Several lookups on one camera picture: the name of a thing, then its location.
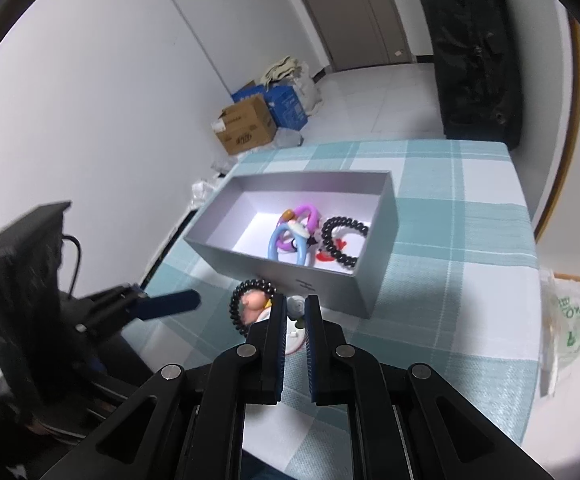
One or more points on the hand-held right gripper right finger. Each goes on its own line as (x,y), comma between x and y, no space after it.
(311,330)

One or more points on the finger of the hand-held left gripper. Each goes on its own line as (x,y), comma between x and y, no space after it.
(170,302)

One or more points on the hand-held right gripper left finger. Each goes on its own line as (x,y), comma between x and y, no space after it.
(281,330)

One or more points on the white round badge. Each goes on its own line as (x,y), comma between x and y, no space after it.
(296,332)

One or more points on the grey cardboard box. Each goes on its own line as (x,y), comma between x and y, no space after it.
(330,292)

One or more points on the red hair clip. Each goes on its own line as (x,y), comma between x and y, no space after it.
(341,245)

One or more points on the teal checkered tablecloth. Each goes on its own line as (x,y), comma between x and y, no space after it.
(444,260)

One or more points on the brown cardboard box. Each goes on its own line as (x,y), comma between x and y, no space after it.
(250,125)

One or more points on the blue cardboard box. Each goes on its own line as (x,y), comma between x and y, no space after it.
(287,105)

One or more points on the white sack with beige cloth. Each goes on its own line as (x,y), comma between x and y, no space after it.
(305,85)

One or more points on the green print plastic bag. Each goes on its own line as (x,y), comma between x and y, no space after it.
(574,320)

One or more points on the grey door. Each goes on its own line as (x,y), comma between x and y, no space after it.
(359,20)

